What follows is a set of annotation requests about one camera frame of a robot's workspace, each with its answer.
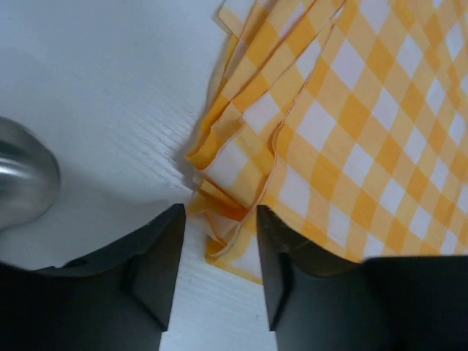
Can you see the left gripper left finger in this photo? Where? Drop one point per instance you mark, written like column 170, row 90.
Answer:
column 118, row 297

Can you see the silver spoon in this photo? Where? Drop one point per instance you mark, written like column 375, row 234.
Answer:
column 30, row 176

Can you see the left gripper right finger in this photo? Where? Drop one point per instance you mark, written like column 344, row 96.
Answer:
column 316, row 300

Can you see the yellow white checkered cloth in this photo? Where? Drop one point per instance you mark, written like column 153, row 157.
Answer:
column 348, row 119

